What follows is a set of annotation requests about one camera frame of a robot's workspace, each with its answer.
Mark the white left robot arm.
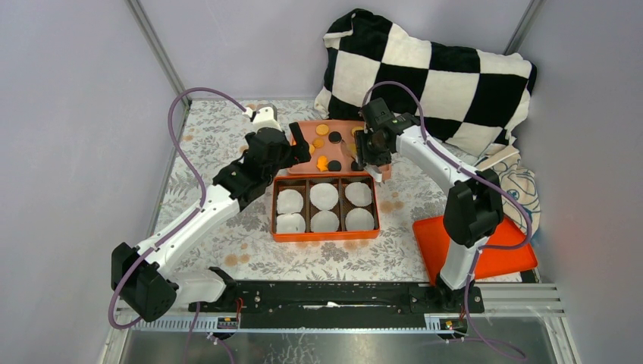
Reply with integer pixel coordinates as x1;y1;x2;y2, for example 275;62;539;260
111;104;311;322

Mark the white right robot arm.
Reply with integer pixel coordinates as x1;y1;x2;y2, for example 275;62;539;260
355;99;503;312

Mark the golden swirl cookie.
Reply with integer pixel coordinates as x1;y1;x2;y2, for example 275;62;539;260
312;138;325;149

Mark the orange fish shaped cookie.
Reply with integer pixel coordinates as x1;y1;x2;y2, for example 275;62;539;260
316;155;329;172

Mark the pink cookie tray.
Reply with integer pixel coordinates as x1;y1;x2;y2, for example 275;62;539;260
286;120;365;175

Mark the white paper cup back middle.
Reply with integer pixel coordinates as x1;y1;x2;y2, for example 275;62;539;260
309;183;339;211

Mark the white paper cup back left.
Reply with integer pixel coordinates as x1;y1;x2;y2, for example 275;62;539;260
276;189;304;215

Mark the orange cookie tin box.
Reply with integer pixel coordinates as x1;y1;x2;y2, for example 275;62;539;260
270;174;380;243

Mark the white paper cup front left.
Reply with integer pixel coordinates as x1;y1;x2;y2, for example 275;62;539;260
275;213;306;234

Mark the white paper cup front middle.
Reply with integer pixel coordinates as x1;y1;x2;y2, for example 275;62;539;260
310;210;340;233

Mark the white paper cup front right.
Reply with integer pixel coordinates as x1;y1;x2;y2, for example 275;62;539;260
345;208;375;231

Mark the floral tablecloth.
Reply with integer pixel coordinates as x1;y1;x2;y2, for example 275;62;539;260
157;99;446;281

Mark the black white checkered pillow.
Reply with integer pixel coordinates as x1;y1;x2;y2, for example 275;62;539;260
315;8;537;156

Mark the orange tin lid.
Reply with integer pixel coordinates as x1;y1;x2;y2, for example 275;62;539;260
412;216;538;284

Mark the beige blue printed cloth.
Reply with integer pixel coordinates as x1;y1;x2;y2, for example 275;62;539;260
474;145;541;237

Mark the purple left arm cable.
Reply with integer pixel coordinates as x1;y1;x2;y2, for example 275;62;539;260
108;87;249;331

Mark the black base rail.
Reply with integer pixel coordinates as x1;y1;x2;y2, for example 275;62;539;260
188;274;485;330

